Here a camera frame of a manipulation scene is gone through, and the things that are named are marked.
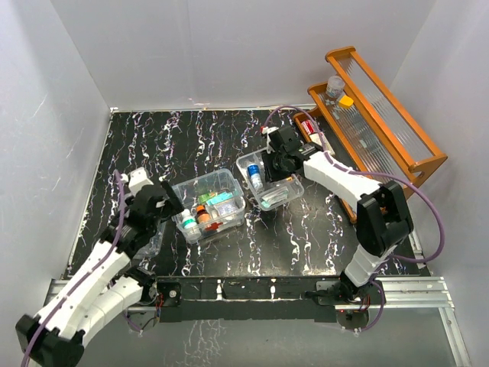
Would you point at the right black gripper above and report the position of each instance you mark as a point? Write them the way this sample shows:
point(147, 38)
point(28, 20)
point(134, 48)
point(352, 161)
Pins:
point(271, 175)

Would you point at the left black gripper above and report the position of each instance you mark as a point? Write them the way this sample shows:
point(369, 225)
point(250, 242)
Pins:
point(172, 204)

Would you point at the green wind oil box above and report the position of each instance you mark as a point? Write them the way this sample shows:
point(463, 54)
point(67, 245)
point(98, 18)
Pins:
point(203, 198)

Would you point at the orange brown medicine bottle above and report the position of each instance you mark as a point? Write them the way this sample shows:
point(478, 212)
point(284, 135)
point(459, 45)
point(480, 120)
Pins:
point(202, 215)

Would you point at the blue white spray bottle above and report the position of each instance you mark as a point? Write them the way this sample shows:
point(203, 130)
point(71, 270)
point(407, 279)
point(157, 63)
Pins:
point(254, 176)

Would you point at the clear first aid box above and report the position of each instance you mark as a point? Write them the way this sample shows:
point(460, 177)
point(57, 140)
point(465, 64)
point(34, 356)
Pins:
point(218, 181)

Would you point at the clear compartment organizer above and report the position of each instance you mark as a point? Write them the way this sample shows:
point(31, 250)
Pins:
point(293, 184)

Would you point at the white blue gauze packet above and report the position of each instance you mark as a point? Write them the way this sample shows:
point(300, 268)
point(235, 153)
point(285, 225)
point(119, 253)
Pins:
point(226, 208)

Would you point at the clear box lid with handle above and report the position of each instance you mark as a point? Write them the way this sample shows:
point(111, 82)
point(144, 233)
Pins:
point(152, 248)

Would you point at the teal bandage packet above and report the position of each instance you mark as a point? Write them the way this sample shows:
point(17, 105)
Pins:
point(221, 197)

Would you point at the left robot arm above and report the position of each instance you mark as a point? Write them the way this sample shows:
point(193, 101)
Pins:
point(103, 287)

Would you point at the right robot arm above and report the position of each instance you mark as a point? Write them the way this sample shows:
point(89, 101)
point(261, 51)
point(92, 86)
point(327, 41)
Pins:
point(383, 218)

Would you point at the beige medicine box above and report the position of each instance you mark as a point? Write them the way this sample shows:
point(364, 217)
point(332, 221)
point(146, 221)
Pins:
point(320, 139)

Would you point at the red white medicine box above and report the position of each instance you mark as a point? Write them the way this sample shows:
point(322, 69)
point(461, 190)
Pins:
point(308, 127)

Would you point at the white green capped bottle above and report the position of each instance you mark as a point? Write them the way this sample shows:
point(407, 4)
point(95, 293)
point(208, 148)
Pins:
point(188, 222)

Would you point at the orange wooden shelf rack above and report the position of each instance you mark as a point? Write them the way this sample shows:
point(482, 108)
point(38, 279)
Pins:
point(377, 132)

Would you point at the yellow capped bottle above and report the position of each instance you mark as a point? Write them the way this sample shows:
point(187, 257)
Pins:
point(345, 102)

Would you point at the clear jar on shelf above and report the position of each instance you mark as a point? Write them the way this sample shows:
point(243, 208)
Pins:
point(335, 87)

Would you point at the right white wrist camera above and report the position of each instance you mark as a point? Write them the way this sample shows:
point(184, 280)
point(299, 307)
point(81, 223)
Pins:
point(266, 132)

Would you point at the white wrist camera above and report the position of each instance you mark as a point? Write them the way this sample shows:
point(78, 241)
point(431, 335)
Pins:
point(266, 132)
point(136, 180)

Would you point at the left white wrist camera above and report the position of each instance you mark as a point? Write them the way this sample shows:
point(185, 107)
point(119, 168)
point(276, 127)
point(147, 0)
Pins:
point(136, 180)

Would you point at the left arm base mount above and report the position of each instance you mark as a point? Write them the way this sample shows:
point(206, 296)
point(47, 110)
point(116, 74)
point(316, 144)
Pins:
point(154, 293)

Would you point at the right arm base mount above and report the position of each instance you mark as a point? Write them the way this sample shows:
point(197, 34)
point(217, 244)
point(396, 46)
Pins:
point(342, 294)

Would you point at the metal frame rail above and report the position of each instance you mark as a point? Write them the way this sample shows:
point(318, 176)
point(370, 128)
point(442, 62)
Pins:
point(238, 298)

